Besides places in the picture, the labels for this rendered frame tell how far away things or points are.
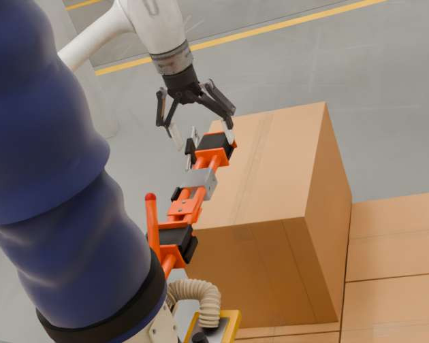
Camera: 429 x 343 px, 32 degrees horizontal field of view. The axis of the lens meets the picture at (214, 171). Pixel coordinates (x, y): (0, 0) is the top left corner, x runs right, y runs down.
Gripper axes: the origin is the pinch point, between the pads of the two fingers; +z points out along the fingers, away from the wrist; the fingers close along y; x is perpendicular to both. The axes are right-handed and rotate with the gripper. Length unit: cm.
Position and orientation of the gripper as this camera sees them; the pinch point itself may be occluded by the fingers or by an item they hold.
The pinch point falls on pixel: (204, 141)
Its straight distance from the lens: 180.0
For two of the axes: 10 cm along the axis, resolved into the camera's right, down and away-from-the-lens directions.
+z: 3.1, 8.0, 5.1
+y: 9.1, -1.1, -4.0
